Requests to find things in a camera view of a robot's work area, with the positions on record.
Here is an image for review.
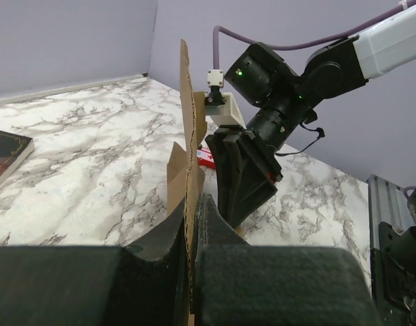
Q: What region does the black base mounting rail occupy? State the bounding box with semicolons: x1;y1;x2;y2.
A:
368;175;416;325

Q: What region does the cardboard box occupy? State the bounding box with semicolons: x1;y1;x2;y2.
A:
166;39;246;323

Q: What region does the dark paperback book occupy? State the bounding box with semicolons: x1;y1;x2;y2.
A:
0;130;35;185

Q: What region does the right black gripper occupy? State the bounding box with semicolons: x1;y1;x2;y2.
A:
206;105;318;226

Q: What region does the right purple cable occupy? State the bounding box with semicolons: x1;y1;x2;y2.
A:
211;0;416;72

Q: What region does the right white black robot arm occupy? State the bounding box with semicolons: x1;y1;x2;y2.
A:
205;1;416;227

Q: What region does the red toy ambulance car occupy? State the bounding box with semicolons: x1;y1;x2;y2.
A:
197;147;216;170

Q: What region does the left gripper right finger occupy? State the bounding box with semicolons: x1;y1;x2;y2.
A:
193;194;380;325

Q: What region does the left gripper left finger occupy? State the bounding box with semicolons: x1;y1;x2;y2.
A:
0;204;189;325

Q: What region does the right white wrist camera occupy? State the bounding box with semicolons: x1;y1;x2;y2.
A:
205;69;246;128

